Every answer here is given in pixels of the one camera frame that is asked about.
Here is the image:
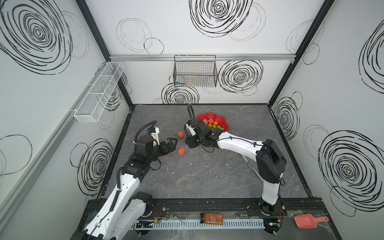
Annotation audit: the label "red flower-shaped fruit bowl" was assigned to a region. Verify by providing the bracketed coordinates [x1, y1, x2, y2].
[197, 113, 230, 132]

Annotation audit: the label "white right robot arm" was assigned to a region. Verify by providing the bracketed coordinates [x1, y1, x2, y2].
[184, 120, 287, 216]

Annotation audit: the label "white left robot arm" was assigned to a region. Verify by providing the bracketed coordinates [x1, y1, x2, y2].
[71, 134, 178, 240]

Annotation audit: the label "green kitchen tongs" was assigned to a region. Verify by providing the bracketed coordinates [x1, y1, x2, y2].
[241, 155, 264, 183]

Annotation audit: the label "brown bottle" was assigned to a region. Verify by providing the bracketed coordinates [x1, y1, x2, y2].
[200, 213, 224, 226]

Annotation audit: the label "pink plastic scoop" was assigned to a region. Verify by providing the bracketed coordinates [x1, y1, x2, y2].
[294, 214, 329, 229]

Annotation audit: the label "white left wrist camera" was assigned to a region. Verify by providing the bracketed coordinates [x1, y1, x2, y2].
[150, 127, 160, 145]

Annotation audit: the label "black wire basket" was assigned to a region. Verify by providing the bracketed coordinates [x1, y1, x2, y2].
[173, 60, 219, 88]

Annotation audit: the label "clear wall shelf rack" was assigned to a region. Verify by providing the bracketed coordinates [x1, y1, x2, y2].
[74, 62, 124, 123]

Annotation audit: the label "white slotted cable duct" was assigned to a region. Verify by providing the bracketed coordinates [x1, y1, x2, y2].
[133, 219, 265, 231]

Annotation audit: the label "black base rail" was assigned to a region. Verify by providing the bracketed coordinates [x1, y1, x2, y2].
[85, 197, 326, 217]

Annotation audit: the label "aluminium wall rail back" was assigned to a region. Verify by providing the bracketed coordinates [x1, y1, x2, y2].
[110, 54, 296, 62]

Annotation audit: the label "black corner frame post left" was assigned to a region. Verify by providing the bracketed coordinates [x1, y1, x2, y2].
[76, 0, 135, 110]

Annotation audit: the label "black corner frame post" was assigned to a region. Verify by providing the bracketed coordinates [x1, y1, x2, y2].
[76, 0, 135, 110]
[268, 0, 335, 107]

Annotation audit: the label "black corner frame post right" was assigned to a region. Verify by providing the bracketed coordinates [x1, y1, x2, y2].
[268, 0, 335, 107]

